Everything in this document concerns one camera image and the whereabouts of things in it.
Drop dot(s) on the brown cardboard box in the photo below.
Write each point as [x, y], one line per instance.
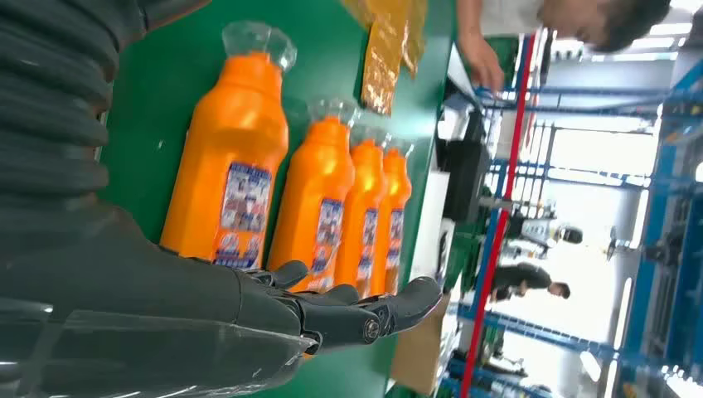
[417, 357]

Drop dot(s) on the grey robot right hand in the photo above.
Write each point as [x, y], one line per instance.
[110, 307]

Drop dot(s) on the blue metal rack frame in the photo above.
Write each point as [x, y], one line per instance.
[686, 307]

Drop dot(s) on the red vertical post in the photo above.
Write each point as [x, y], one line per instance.
[498, 236]

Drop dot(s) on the yellow taped cardboard mat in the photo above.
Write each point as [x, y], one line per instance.
[384, 66]

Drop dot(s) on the black carrying case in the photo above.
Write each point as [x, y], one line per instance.
[467, 176]

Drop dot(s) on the background humanoid robot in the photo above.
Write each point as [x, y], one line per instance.
[549, 233]

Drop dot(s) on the background person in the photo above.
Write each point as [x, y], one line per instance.
[522, 277]

